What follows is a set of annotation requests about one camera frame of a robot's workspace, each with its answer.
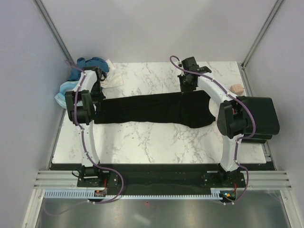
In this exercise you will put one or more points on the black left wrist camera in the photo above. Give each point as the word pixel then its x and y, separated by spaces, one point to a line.
pixel 100 74

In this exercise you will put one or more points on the aluminium frame rail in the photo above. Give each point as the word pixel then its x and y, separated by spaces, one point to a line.
pixel 254 180

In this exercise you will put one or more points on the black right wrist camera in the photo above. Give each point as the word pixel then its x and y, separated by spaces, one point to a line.
pixel 190 64

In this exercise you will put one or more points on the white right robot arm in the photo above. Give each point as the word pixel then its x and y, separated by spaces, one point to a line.
pixel 235 121

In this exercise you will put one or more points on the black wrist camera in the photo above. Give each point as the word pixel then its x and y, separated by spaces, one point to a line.
pixel 190 64
pixel 100 74

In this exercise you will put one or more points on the light blue ring toy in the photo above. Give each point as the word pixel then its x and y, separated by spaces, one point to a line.
pixel 65 87

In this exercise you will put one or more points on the pink foam cube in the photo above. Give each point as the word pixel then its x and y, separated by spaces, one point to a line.
pixel 237 89

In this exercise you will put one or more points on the white t shirt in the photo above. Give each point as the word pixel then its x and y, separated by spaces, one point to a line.
pixel 113 78

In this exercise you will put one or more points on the black t shirt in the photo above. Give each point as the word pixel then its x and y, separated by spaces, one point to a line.
pixel 191 110

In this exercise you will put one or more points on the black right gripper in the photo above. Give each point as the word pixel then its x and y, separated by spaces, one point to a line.
pixel 184 90

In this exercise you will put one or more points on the blue t shirt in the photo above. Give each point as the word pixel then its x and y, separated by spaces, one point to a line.
pixel 83 64

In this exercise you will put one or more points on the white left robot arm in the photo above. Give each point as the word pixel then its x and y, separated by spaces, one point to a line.
pixel 81 104

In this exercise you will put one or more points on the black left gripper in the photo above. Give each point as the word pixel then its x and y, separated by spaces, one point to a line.
pixel 99 99

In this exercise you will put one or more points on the black and pink drawer box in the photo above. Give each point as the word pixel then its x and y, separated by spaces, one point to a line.
pixel 265 117

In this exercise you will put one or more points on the white slotted cable duct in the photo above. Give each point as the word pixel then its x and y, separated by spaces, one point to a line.
pixel 97 194

